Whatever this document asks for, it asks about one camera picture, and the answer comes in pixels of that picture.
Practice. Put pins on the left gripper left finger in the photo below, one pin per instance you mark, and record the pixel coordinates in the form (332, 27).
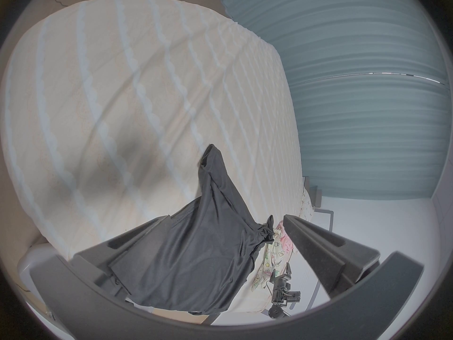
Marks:
(106, 248)

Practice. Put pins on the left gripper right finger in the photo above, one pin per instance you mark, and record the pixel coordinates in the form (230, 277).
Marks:
(329, 260)

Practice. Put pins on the black T-shirt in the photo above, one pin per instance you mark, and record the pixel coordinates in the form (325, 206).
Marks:
(198, 253)

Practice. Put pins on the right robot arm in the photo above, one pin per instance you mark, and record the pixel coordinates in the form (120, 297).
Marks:
(281, 290)

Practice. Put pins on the bed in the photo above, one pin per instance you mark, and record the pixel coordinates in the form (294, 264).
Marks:
(141, 101)

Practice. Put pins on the pink garment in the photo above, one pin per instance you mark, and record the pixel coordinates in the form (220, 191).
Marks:
(283, 234)

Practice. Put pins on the white printed pillow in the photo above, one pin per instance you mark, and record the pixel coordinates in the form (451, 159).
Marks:
(307, 207)

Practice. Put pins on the white printed garment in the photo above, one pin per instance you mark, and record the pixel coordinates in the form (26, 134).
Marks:
(269, 264)

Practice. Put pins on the grey bedside table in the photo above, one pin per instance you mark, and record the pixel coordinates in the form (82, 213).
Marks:
(316, 194)

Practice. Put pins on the blue-green curtain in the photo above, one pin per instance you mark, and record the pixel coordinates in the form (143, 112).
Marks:
(354, 136)
(336, 30)

